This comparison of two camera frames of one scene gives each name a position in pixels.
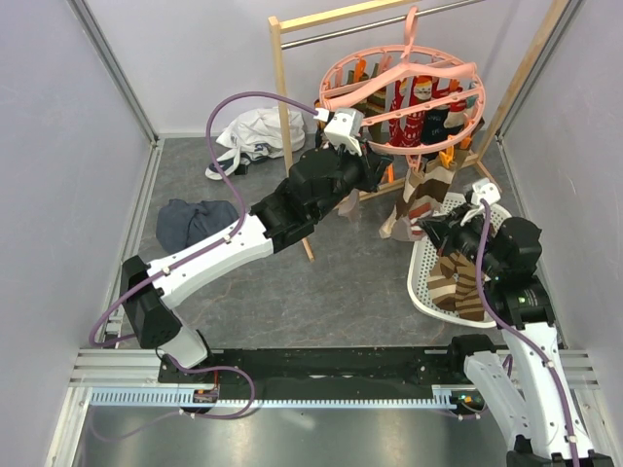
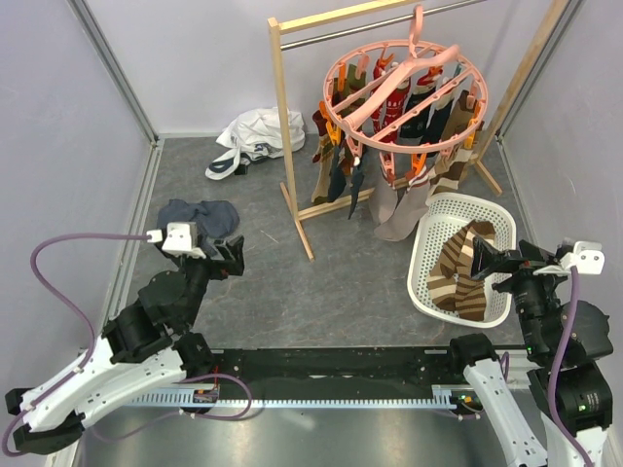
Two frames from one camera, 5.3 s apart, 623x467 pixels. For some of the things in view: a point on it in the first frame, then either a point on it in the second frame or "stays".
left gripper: x=372 y=165 to x=234 y=264
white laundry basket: x=419 y=292 stays
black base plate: x=387 y=368 stays
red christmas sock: x=405 y=128 to x=391 y=111
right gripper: x=444 y=230 to x=487 y=259
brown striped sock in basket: x=453 y=285 stays
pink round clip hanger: x=413 y=100 stays
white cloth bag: x=254 y=135 stays
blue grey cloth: x=180 y=224 stays
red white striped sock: x=351 y=208 to x=396 y=213
